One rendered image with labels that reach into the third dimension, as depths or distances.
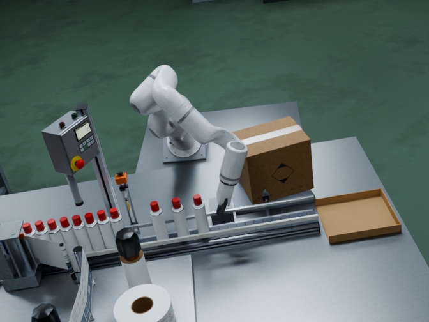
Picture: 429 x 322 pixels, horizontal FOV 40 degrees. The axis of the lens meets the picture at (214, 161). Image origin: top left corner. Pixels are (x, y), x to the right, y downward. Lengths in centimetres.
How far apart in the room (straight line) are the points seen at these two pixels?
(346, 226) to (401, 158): 198
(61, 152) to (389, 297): 134
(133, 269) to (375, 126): 305
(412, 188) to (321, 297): 203
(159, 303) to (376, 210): 108
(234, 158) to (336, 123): 272
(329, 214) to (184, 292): 75
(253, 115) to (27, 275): 162
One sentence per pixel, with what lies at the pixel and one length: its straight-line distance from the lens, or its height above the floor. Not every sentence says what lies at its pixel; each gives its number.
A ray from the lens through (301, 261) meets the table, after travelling 243.
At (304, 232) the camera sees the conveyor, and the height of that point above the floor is 84.
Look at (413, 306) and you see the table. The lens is 228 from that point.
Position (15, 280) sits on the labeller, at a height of 93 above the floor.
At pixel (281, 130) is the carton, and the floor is 112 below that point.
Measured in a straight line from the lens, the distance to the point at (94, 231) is 251.
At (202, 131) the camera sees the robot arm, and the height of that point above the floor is 138.
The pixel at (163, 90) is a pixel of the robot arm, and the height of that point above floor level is 154.
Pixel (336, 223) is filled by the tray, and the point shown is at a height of 83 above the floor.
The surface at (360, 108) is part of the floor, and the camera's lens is 514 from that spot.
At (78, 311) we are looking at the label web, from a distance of 218.
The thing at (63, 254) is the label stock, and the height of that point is 102.
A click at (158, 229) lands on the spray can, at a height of 96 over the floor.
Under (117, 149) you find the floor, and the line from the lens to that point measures 507.
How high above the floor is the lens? 250
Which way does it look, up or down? 33 degrees down
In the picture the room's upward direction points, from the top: 10 degrees counter-clockwise
